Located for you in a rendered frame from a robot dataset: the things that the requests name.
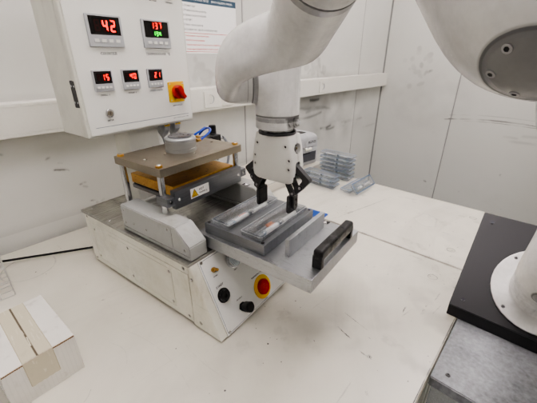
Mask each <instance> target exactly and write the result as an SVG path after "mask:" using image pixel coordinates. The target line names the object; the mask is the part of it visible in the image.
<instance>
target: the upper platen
mask: <svg viewBox="0 0 537 403"><path fill-rule="evenodd" d="M231 167H233V165H230V164H227V163H224V162H218V161H211V162H207V163H205V164H203V165H200V166H196V167H193V168H191V169H188V170H184V171H181V172H179V173H176V174H172V175H169V176H167V177H165V188H166V193H167V194H168V195H170V190H174V189H176V188H178V187H181V186H184V185H187V184H189V183H191V182H195V181H197V180H199V179H202V178H205V177H208V176H209V175H212V174H215V173H218V172H221V171H222V170H226V169H228V168H231ZM131 176H132V181H133V182H134V183H133V187H135V188H138V189H140V190H144V191H145V192H148V193H150V194H154V195H156V196H157V195H159V189H158V184H157V177H154V176H152V175H149V174H145V173H142V172H140V171H135V172H132V173H131Z"/></svg>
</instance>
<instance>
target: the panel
mask: <svg viewBox="0 0 537 403"><path fill-rule="evenodd" d="M225 256H226V255H224V254H222V253H219V252H217V251H214V252H213V253H211V254H210V255H209V256H207V257H205V258H203V259H202V260H200V261H199V262H197V264H198V267H199V269H200V271H201V274H202V277H203V278H204V281H205V284H206V286H207V288H208V290H209V293H210V296H211V298H212V299H213V303H214V305H215V307H216V309H217V312H218V314H219V317H220V319H221V322H222V324H223V326H224V328H225V332H226V333H227V336H229V335H230V334H231V333H233V332H234V331H235V330H236V329H237V328H238V327H239V326H240V325H241V324H242V323H243V322H244V321H245V320H246V319H247V318H248V317H249V316H250V315H251V314H252V313H254V312H255V311H256V310H257V309H258V308H259V307H260V306H261V305H262V304H263V303H264V302H265V301H266V300H267V299H268V298H269V297H270V296H271V295H272V294H274V293H275V292H276V291H277V290H278V289H279V288H280V287H281V286H282V285H283V284H284V281H281V280H279V279H277V278H275V277H272V276H270V275H268V274H266V273H263V272H261V271H260V270H258V269H254V268H253V267H251V266H249V265H246V264H244V263H242V262H240V264H239V265H238V266H237V267H235V268H231V267H228V266H227V264H226V261H225ZM261 278H266V279H267V280H268V282H269V285H270V287H269V291H268V292H267V293H266V294H260V293H259V292H258V289H257V284H258V281H259V280H260V279H261ZM223 289H228V290H229V292H230V298H229V299H228V300H227V301H222V300H221V299H220V292H221V291H222V290H223ZM245 301H252V302H253V304H254V310H253V311H252V312H251V313H246V312H244V311H241V310H240V303H241V302H245Z"/></svg>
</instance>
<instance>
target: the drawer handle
mask: <svg viewBox="0 0 537 403"><path fill-rule="evenodd" d="M352 231H353V222H352V221H349V220H345V221H344V222H343V223H342V224H341V225H340V226H339V227H337V228H336V229H335V230H334V231H333V232H332V233H331V234H330V235H329V236H328V237H327V238H326V239H324V240H323V241H322V242H321V243H320V244H319V245H318V246H317V247H316V248H315V249H314V251H313V255H312V267H313V268H316V269H319V270H322V269H323V268H324V259H325V258H326V257H327V256H328V255H329V254H330V253H331V252H332V251H333V250H334V249H335V248H336V247H337V246H338V245H339V244H340V243H341V242H342V241H343V240H344V239H345V238H351V237H352Z"/></svg>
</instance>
